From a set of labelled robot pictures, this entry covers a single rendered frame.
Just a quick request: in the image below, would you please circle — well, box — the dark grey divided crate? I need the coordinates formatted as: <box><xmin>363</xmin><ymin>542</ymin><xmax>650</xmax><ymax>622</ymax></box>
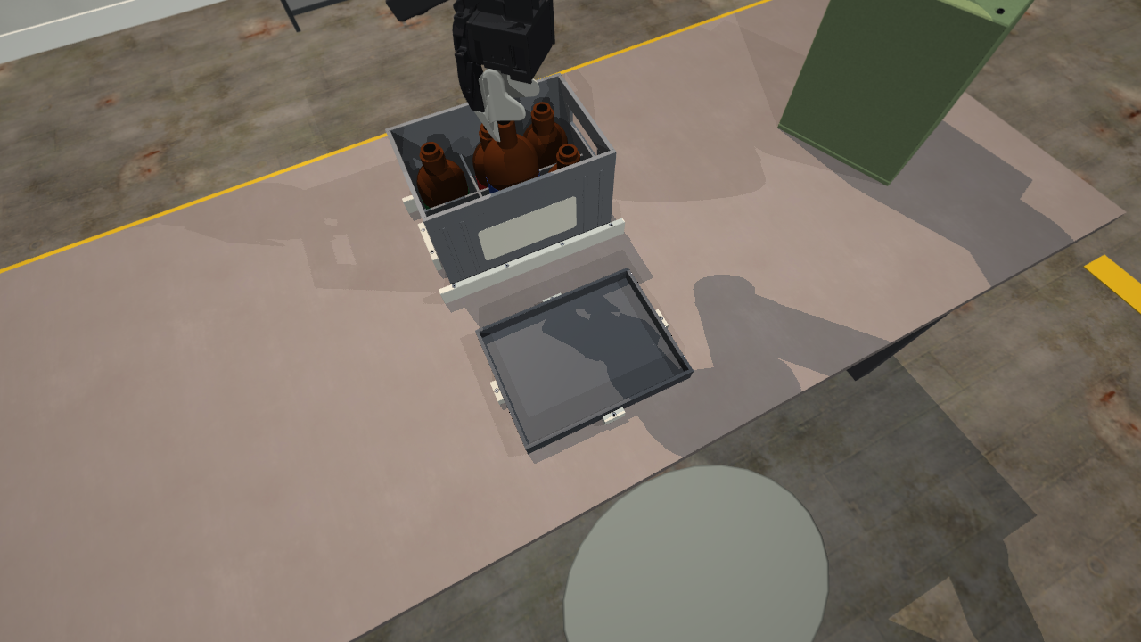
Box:
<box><xmin>385</xmin><ymin>73</ymin><xmax>616</xmax><ymax>284</ymax></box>

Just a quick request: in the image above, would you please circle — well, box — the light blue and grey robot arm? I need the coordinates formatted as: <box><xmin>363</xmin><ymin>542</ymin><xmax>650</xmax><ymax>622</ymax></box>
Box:
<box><xmin>386</xmin><ymin>0</ymin><xmax>448</xmax><ymax>22</ymax></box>

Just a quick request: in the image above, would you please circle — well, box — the brown bottle with blue label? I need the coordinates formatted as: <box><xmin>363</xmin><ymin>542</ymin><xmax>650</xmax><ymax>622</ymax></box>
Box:
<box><xmin>483</xmin><ymin>121</ymin><xmax>540</xmax><ymax>193</ymax></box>

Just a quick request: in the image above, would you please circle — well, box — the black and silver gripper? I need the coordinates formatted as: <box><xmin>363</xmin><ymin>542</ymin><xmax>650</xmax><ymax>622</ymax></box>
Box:
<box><xmin>453</xmin><ymin>0</ymin><xmax>555</xmax><ymax>143</ymax></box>

